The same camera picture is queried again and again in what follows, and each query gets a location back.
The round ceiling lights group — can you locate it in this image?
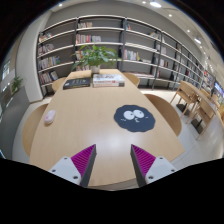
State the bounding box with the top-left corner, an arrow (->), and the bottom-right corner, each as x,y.
58,0 -> 204,46

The red-spined book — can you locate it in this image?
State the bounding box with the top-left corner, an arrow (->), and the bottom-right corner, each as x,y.
92,81 -> 126,88

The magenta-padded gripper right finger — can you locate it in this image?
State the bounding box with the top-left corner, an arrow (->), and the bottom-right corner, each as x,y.
130,143 -> 178,188

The small green ledge plant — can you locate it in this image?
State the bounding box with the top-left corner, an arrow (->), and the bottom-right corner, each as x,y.
10,76 -> 24,94

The green potted plant white pot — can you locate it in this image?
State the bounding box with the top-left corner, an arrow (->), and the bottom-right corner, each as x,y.
70,44 -> 122,75

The wooden slatted chairs group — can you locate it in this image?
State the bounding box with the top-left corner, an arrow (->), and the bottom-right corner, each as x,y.
169,87 -> 224,141

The pale pink computer mouse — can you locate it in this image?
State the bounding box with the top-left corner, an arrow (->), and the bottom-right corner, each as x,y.
44,109 -> 57,125

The black hardcover book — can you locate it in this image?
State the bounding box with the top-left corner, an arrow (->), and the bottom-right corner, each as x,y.
62,77 -> 92,90

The grey bookshelf unit with books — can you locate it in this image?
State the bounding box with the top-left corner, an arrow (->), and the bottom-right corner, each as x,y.
35,13 -> 214,98

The light wooden side table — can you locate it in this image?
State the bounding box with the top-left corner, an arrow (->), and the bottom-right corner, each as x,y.
179,79 -> 224,116

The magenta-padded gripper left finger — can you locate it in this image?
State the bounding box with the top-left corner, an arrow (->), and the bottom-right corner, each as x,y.
48,143 -> 98,188

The round-backed wooden chair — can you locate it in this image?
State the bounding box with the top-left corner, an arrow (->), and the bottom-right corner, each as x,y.
123,72 -> 141,88
51,76 -> 68,93
22,103 -> 49,158
143,93 -> 183,137

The dark cartoon-face mouse pad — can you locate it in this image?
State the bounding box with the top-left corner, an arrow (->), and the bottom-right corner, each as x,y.
113,104 -> 157,133

